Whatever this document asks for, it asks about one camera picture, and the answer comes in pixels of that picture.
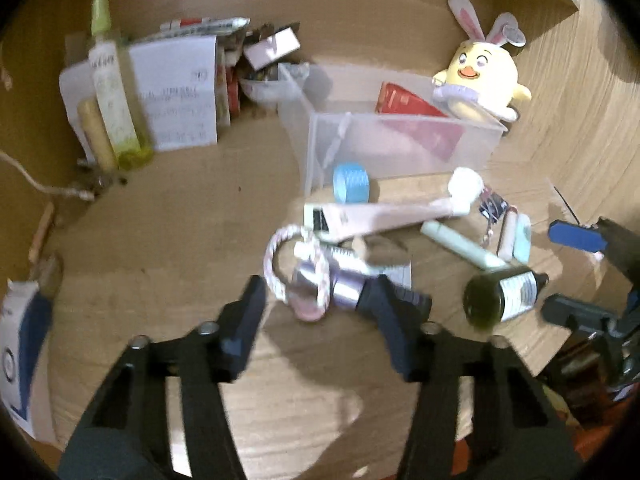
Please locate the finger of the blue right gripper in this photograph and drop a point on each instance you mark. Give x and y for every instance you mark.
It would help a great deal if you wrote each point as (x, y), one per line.
(577, 237)

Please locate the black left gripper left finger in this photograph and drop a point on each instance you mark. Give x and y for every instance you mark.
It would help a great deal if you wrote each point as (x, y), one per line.
(124, 433)

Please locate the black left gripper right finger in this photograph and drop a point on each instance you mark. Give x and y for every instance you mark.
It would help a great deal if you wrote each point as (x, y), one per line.
(515, 431)

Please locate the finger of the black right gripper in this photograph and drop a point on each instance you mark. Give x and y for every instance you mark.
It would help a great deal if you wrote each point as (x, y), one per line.
(577, 315)

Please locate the dark green glass bottle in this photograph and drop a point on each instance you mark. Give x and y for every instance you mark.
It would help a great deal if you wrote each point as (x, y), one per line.
(501, 294)

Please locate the white red cylindrical tube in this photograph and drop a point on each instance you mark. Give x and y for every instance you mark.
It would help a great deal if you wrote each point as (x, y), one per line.
(507, 235)

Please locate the light green slim tube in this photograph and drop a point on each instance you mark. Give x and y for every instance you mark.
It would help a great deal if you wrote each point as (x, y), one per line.
(461, 246)

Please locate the pink cosmetic tube white cap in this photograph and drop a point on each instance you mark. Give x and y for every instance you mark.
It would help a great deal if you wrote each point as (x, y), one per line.
(334, 223)

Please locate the mint blue white bottle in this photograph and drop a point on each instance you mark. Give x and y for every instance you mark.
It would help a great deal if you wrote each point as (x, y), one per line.
(522, 239)

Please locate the blue white carton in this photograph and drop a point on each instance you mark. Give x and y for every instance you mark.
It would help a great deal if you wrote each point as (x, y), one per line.
(26, 318)

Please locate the red foil packet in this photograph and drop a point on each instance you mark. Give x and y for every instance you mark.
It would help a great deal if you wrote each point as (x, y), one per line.
(419, 120)

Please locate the yellow bunny-eared chick plush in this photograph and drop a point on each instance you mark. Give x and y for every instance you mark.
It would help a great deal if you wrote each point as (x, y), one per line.
(482, 74)

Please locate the clear plastic storage bin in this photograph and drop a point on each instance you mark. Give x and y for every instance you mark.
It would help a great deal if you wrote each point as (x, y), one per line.
(330, 119)

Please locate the beige cylinder stick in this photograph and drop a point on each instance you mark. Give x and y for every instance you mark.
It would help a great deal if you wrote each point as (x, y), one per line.
(93, 126)

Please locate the stack of booklets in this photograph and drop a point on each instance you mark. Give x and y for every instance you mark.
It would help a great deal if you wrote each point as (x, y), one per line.
(229, 45)

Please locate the white folded paper sheet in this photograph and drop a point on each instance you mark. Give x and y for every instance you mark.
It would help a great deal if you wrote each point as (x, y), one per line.
(174, 81)

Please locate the white bowl of beads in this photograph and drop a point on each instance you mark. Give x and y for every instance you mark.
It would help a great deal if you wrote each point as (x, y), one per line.
(275, 84)

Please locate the green spray bottle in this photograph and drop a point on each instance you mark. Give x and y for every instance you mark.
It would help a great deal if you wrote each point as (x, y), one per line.
(113, 81)

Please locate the small white cardboard box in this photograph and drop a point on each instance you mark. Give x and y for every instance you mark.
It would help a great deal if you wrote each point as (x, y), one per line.
(272, 49)

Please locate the red white marker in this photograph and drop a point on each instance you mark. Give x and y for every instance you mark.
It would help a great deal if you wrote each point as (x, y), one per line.
(207, 23)

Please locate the black cable tie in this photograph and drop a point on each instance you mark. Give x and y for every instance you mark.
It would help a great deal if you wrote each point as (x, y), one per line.
(567, 206)

